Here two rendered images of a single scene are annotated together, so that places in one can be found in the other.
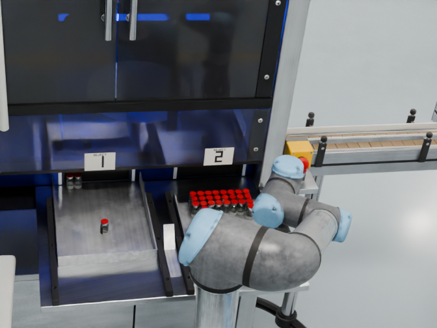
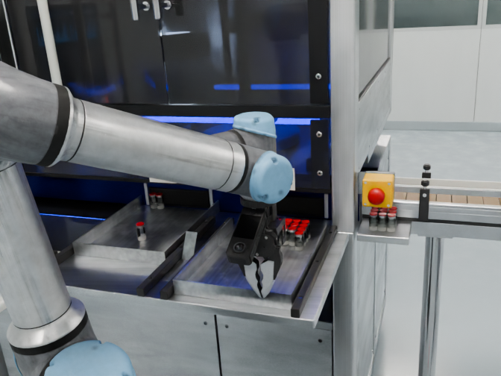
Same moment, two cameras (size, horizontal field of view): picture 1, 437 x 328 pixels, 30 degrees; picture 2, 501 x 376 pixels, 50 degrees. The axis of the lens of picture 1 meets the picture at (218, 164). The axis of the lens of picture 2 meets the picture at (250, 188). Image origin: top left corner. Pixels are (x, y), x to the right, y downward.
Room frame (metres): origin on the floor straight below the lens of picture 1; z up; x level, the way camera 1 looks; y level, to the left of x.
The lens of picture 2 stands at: (0.80, -0.71, 1.47)
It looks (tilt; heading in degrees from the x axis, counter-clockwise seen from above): 20 degrees down; 36
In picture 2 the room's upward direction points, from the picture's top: 4 degrees counter-clockwise
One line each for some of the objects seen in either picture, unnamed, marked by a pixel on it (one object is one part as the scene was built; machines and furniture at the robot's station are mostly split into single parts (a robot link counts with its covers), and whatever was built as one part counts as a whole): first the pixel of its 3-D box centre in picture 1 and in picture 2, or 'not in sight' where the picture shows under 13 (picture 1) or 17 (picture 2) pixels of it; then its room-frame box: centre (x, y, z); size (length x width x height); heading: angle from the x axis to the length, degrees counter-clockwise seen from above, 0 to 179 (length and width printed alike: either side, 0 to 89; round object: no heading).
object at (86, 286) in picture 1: (165, 235); (199, 251); (1.70, 0.12, 0.87); 0.70 x 0.48 x 0.02; 106
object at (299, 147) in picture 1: (297, 153); (378, 189); (2.00, -0.23, 1.00); 0.08 x 0.07 x 0.07; 16
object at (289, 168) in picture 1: (285, 180); (253, 144); (1.57, -0.16, 1.21); 0.09 x 0.08 x 0.11; 162
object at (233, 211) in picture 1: (222, 207); (271, 234); (1.81, -0.03, 0.90); 0.18 x 0.02 x 0.05; 105
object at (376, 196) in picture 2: (301, 163); (376, 195); (1.95, -0.24, 0.99); 0.04 x 0.04 x 0.04; 16
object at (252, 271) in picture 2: not in sight; (256, 271); (1.57, -0.15, 0.95); 0.06 x 0.03 x 0.09; 16
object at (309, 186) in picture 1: (292, 177); (385, 228); (2.04, -0.23, 0.87); 0.14 x 0.13 x 0.02; 16
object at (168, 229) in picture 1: (172, 249); (180, 255); (1.61, 0.09, 0.91); 0.14 x 0.03 x 0.06; 16
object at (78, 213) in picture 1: (102, 215); (151, 225); (1.72, 0.30, 0.90); 0.34 x 0.26 x 0.04; 16
